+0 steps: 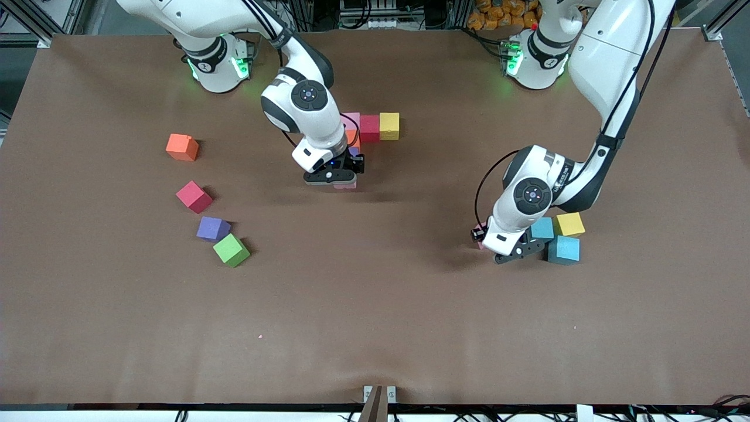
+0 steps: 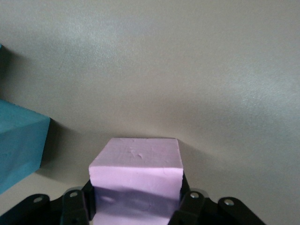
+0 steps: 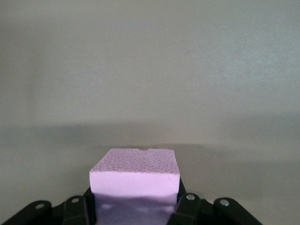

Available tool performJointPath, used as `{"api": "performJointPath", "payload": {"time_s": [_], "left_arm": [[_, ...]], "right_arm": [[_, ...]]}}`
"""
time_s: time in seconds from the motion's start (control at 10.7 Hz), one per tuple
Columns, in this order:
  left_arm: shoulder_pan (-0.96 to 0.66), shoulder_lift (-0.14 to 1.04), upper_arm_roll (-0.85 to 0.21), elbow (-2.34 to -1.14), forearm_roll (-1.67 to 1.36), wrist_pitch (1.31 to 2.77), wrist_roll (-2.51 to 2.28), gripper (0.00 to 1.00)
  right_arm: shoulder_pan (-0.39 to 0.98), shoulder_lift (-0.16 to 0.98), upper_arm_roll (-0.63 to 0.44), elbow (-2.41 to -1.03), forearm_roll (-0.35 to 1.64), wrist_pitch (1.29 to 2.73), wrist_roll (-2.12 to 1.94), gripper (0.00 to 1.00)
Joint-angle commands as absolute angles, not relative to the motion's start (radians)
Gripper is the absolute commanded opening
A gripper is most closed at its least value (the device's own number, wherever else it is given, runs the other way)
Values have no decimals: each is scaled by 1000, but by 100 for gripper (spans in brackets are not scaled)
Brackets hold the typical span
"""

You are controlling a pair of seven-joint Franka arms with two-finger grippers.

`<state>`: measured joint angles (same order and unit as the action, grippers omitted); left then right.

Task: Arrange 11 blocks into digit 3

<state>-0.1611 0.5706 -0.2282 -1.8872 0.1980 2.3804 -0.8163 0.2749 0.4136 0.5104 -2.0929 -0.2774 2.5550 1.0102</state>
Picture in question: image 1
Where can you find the yellow foam cube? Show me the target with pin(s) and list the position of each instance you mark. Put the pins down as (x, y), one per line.
(571, 224)
(389, 126)

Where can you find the green foam cube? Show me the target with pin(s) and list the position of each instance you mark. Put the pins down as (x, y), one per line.
(231, 250)

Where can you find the bag of orange items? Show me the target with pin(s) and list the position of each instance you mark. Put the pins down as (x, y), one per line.
(498, 14)

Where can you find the orange foam cube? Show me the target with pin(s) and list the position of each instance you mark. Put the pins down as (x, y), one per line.
(353, 138)
(182, 147)

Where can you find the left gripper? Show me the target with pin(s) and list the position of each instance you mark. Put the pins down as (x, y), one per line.
(477, 234)

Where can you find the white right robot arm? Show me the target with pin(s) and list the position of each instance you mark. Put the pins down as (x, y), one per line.
(214, 73)

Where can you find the white table frame rail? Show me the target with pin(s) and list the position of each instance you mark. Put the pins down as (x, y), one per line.
(117, 417)

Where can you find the pink foam cube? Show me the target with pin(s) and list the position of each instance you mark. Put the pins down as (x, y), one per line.
(351, 120)
(481, 246)
(347, 185)

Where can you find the grey electronics box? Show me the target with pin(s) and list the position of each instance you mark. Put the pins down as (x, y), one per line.
(369, 22)

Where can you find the aluminium frame profile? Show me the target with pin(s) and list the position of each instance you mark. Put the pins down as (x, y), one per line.
(712, 34)
(42, 41)

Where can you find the red foam cube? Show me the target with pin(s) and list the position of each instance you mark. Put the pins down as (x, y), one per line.
(194, 197)
(370, 129)

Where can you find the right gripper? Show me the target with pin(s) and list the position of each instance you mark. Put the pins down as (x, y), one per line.
(357, 162)

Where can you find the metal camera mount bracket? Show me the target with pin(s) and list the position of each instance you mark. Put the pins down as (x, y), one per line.
(379, 398)

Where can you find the white power strip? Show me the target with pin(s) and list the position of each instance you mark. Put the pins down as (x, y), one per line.
(255, 12)

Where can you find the blue foam cube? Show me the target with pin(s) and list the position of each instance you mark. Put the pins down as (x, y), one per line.
(544, 227)
(563, 251)

